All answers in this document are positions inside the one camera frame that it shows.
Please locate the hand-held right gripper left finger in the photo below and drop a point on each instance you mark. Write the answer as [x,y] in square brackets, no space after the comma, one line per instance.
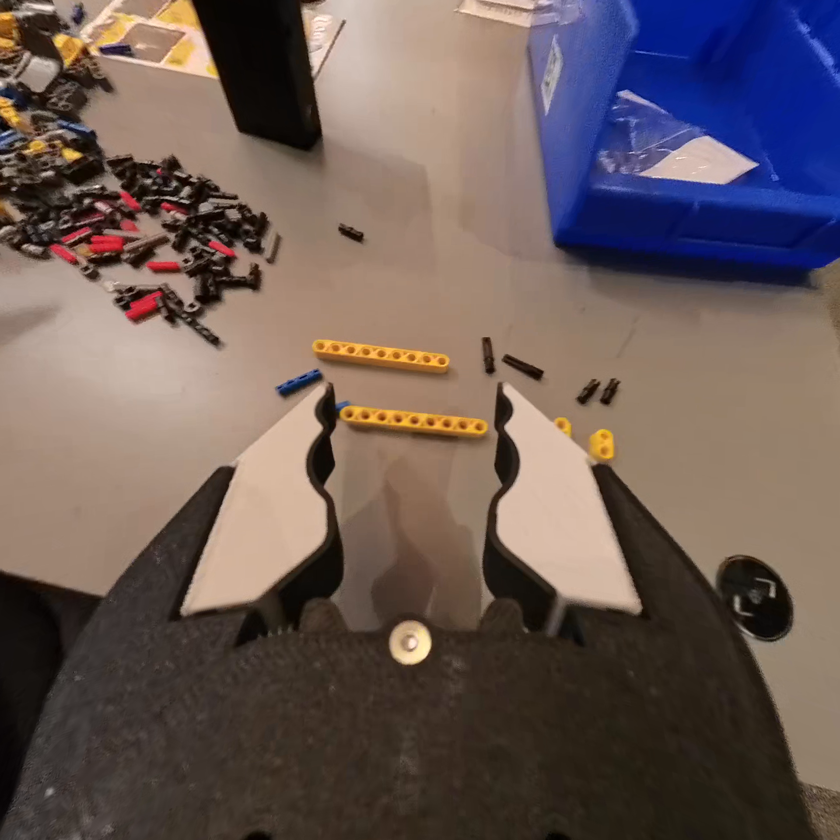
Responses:
[262,518]

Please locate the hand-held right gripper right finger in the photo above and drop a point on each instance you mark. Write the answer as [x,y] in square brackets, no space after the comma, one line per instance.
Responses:
[564,518]

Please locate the yellow holed beam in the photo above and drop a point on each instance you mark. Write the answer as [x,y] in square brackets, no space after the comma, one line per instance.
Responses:
[380,356]
[413,421]

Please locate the yellow small connector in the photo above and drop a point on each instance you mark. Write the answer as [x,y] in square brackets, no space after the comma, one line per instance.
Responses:
[563,426]
[602,445]

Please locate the black connector pin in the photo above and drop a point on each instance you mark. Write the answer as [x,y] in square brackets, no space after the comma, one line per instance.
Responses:
[351,232]
[610,391]
[589,391]
[488,355]

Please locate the black axle rod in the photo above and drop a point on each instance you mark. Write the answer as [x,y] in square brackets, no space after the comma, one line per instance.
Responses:
[523,367]

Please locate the black round disc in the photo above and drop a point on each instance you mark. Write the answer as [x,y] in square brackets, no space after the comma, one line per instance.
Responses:
[754,597]

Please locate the pile of black red pins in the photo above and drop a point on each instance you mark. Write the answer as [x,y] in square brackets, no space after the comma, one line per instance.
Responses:
[131,243]

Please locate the blue storage bin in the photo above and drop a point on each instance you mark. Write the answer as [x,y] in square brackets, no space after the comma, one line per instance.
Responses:
[689,216]

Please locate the clear plastic bag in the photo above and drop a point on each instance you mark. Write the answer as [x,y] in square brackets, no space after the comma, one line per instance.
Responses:
[689,151]

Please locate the black tall block stand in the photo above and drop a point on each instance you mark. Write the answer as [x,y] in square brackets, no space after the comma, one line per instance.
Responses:
[269,65]

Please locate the yellow printed sheet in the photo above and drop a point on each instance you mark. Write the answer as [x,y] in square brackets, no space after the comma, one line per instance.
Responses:
[151,39]

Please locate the white paper in clear sleeve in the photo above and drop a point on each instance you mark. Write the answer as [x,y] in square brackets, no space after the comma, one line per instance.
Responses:
[505,10]

